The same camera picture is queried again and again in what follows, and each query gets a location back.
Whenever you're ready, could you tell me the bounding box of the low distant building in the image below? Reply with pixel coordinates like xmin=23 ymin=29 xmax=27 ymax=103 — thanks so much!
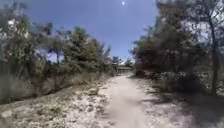
xmin=115 ymin=65 xmax=134 ymax=77

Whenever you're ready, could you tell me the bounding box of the pale gravel dirt path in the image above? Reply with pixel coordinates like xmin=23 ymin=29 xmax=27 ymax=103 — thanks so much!
xmin=89 ymin=75 xmax=224 ymax=128

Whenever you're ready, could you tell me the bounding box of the dry grass verge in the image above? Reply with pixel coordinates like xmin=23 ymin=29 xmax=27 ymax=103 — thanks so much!
xmin=0 ymin=76 xmax=116 ymax=128

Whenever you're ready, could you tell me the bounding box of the wood of green trees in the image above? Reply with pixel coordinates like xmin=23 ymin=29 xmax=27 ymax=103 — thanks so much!
xmin=0 ymin=0 xmax=224 ymax=104

